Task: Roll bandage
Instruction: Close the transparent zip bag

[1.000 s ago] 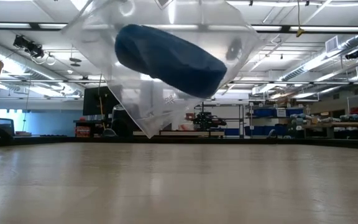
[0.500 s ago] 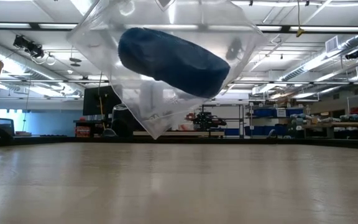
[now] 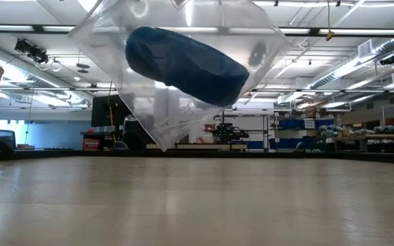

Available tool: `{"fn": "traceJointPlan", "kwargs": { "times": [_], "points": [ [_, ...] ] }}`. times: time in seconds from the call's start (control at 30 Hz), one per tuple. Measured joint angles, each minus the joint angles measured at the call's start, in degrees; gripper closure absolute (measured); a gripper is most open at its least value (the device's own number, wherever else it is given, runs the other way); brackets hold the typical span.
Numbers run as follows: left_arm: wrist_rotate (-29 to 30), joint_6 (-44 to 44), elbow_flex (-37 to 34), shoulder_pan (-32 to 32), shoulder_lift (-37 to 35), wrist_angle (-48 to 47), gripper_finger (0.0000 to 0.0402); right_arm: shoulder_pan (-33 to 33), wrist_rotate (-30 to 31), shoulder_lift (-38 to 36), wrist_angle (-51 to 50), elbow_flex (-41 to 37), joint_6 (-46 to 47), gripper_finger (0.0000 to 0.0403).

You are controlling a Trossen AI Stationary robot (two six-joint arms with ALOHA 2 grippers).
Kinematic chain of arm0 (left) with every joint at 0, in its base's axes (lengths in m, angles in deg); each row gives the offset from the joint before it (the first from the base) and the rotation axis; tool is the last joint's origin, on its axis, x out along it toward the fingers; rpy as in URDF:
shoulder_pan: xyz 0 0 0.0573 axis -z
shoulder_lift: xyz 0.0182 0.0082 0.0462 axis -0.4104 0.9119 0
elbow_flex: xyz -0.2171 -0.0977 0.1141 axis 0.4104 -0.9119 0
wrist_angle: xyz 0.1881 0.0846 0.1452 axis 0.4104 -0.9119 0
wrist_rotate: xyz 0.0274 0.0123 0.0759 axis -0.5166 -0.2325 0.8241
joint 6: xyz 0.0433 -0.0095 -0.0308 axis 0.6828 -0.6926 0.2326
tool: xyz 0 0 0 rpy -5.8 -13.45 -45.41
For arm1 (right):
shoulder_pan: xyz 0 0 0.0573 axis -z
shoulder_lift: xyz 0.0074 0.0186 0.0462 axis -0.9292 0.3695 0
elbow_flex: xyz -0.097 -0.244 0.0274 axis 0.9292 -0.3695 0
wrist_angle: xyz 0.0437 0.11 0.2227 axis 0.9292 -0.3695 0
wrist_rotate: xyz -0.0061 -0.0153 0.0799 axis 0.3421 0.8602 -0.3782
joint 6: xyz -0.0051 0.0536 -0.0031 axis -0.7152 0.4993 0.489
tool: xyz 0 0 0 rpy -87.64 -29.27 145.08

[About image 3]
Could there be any blue elastic bandage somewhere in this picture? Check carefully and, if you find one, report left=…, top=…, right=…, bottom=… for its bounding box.
left=124, top=26, right=251, bottom=108

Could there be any clear plastic zip bag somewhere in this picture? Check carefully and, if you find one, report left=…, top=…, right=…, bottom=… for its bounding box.
left=67, top=0, right=293, bottom=152

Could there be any wooden background table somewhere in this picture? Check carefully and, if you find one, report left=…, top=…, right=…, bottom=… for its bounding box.
left=145, top=143, right=248, bottom=152

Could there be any grey metal shelf rack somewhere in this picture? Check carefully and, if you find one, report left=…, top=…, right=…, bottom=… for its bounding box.
left=272, top=113, right=339, bottom=152

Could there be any wide blue storage bin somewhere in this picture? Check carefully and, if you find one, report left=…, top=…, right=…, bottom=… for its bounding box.
left=268, top=137, right=321, bottom=150

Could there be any black low cabinet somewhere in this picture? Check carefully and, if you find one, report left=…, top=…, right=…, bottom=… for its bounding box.
left=80, top=131, right=124, bottom=152

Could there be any black computer monitor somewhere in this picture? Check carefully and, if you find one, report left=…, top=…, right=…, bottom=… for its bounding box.
left=91, top=92, right=136, bottom=128

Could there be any red box stack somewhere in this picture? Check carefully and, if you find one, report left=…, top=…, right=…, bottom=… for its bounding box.
left=81, top=137, right=101, bottom=152

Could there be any wooden workbench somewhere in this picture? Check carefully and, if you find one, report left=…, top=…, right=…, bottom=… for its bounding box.
left=333, top=133, right=394, bottom=153

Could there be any white ceiling air vent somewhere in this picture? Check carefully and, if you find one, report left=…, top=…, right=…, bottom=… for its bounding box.
left=357, top=39, right=375, bottom=59

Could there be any black overhead bar with lights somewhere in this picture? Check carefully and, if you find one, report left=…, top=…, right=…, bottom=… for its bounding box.
left=0, top=24, right=394, bottom=38

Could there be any grey wire shelf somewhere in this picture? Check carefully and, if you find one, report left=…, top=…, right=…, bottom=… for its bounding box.
left=231, top=113, right=271, bottom=152

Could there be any hanging black cable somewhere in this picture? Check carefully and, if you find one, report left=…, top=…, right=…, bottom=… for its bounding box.
left=107, top=0, right=125, bottom=144

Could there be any black camera with looped cable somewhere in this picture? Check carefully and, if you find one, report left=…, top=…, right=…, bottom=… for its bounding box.
left=248, top=41, right=268, bottom=68

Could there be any white cable ring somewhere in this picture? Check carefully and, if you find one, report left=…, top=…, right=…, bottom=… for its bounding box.
left=130, top=0, right=150, bottom=19

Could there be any black aluminium table frame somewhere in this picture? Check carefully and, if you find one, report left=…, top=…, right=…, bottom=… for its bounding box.
left=0, top=148, right=394, bottom=165

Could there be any long black ceiling camera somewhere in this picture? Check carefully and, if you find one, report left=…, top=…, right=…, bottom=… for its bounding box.
left=14, top=38, right=50, bottom=65

